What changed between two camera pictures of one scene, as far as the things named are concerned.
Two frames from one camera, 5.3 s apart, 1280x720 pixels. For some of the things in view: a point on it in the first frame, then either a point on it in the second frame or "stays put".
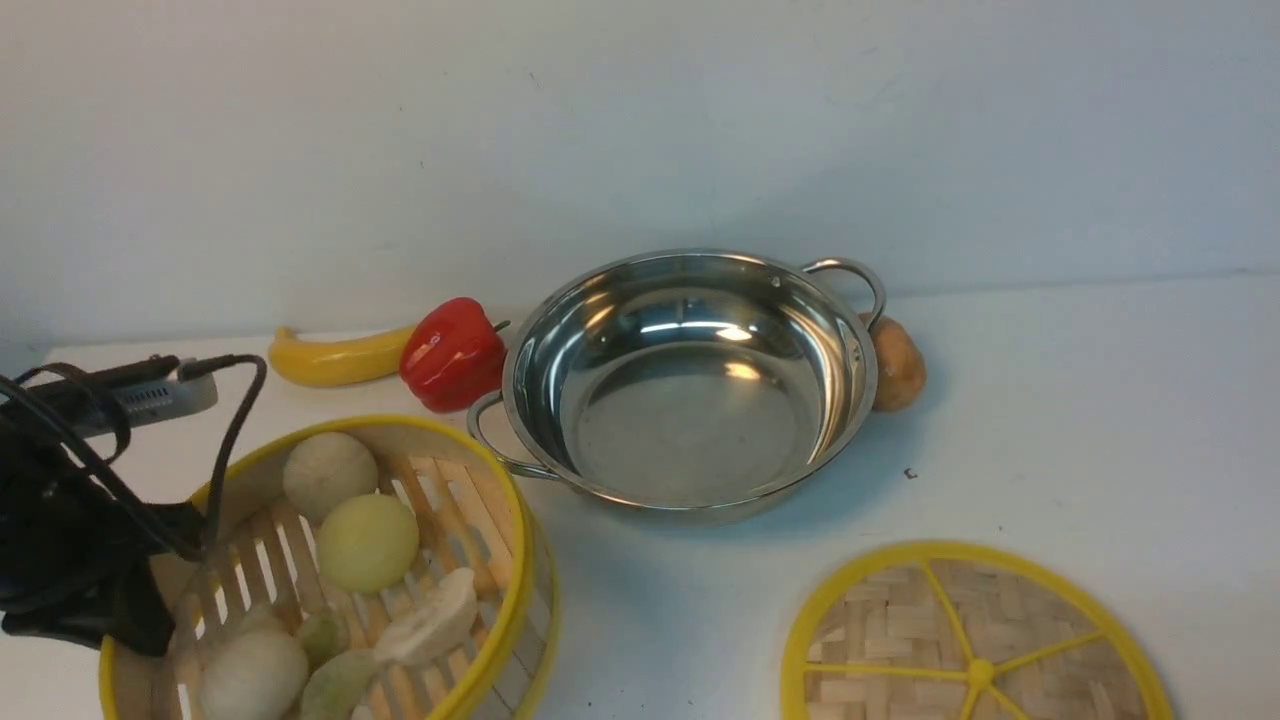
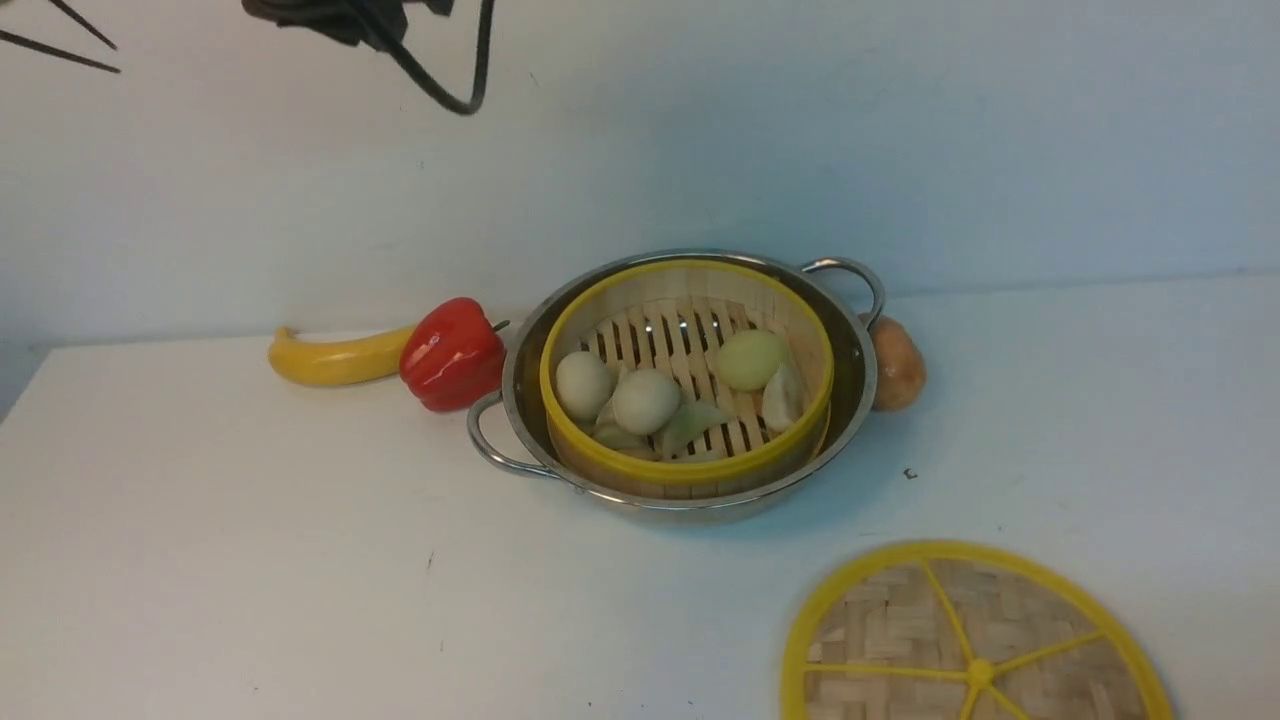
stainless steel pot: (685, 386) stays put
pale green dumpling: (336, 685) → (692, 418)
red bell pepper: (451, 356) stays put
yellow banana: (335, 363) stays put
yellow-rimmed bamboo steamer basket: (356, 568) → (671, 316)
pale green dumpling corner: (324, 637) → (608, 430)
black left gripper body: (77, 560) → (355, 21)
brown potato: (901, 370) stays put
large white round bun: (253, 674) → (645, 401)
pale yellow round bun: (368, 544) → (748, 360)
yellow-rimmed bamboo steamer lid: (972, 631) stays put
